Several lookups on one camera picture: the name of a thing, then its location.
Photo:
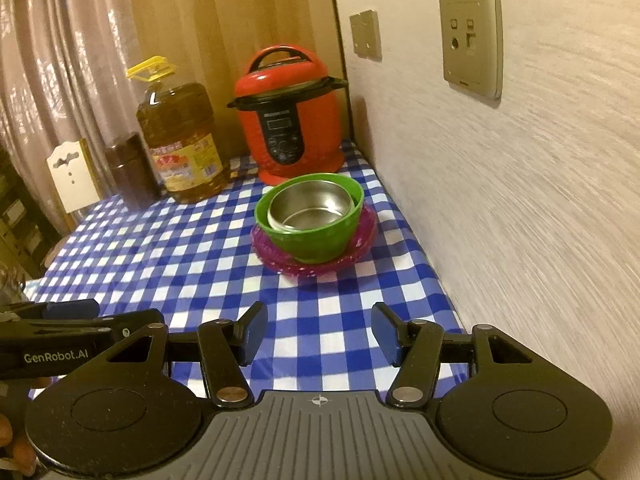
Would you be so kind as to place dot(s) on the red electric pressure cooker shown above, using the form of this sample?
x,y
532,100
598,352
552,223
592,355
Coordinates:
x,y
290,125

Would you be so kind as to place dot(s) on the small steel bowl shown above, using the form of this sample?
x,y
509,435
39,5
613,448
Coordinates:
x,y
310,210

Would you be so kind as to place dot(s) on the sheer pale curtain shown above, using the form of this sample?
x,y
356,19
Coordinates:
x,y
60,60

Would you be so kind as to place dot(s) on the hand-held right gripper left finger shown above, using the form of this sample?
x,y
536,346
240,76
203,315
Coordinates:
x,y
250,332

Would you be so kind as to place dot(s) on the white wooden chair back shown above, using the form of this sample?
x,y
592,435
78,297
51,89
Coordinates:
x,y
75,180

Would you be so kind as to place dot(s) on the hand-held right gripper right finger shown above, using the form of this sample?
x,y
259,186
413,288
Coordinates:
x,y
389,332

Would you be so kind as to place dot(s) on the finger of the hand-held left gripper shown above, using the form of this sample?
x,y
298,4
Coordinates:
x,y
132,327
65,307

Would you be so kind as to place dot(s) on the cooking oil bottle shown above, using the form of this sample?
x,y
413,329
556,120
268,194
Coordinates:
x,y
182,145

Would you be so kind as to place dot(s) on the beige wall socket plate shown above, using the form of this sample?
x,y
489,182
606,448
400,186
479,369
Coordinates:
x,y
470,42

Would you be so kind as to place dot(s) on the brown cylindrical canister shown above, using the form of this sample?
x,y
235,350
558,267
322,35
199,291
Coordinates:
x,y
131,175

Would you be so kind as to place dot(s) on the green plastic bowl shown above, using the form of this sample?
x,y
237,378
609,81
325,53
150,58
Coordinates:
x,y
310,245

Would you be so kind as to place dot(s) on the blue white checkered tablecloth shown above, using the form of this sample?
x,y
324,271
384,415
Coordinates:
x,y
200,260

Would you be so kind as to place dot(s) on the person's left hand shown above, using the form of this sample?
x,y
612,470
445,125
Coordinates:
x,y
20,452

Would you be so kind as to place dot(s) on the tan curtain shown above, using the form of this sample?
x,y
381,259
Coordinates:
x,y
225,10

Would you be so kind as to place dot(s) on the black metal rack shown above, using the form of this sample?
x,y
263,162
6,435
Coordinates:
x,y
25,215

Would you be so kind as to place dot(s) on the beige wall switch plate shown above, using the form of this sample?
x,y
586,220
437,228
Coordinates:
x,y
366,34

